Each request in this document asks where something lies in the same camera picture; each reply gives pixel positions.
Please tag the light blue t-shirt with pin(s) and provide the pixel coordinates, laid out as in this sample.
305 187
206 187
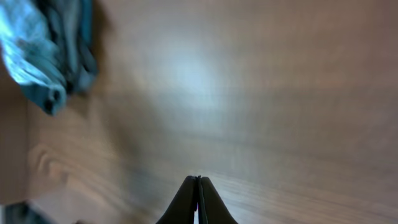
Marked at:
31 56

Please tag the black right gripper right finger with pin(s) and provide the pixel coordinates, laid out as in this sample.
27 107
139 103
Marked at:
211 208

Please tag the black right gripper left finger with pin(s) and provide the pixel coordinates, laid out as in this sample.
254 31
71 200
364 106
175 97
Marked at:
184 204

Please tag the folded grey garment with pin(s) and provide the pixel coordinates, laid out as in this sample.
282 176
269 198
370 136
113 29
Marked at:
70 26

